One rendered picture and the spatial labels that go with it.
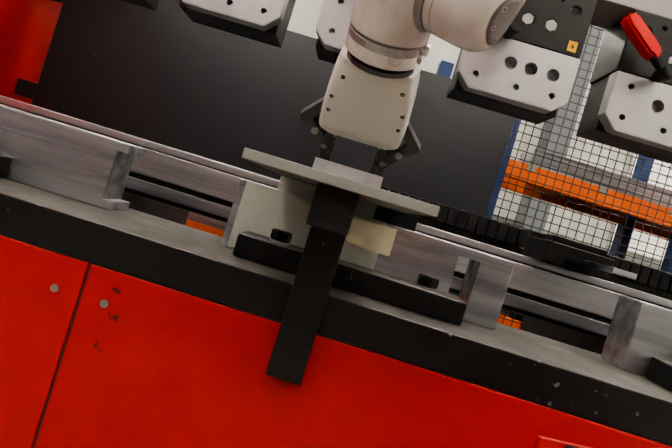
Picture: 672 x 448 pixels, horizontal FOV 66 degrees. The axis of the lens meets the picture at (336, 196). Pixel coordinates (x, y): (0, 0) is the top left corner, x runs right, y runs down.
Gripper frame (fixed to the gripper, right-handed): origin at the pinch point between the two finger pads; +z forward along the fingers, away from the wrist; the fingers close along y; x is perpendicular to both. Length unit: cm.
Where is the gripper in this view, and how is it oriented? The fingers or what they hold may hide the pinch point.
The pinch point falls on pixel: (349, 167)
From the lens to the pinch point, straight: 65.6
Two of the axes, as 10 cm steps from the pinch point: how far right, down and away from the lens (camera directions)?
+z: -2.1, 7.4, 6.4
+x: -2.1, 6.1, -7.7
